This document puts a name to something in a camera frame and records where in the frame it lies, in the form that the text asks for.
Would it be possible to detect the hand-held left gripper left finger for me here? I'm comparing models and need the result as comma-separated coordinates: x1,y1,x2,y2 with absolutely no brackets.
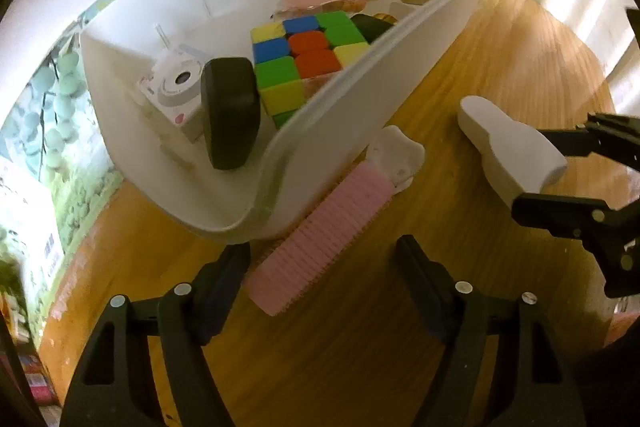
60,242,252,427

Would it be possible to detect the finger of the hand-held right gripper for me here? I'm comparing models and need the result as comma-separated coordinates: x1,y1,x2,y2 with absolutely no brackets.
542,112,640,166
511,192,640,300

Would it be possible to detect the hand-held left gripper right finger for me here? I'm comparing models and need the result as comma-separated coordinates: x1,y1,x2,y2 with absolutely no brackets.
395,234,586,427

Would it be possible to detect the pink ribbed hair roller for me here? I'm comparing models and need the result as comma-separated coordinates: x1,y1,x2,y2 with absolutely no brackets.
242,125,426,318

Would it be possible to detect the black charger plug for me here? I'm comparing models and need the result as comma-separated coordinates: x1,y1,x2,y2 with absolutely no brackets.
200,56,263,171

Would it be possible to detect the white plastic storage bin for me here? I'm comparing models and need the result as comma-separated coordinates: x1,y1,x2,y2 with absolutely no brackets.
79,0,492,244

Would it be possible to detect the white handheld game console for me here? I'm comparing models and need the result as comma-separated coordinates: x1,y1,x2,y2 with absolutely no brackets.
136,44,208,142

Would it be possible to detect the colourful puzzle cube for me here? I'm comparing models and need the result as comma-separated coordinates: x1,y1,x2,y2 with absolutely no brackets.
250,11,371,130

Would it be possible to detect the grape printed mat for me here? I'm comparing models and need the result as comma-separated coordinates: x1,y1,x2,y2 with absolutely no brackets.
0,0,261,238

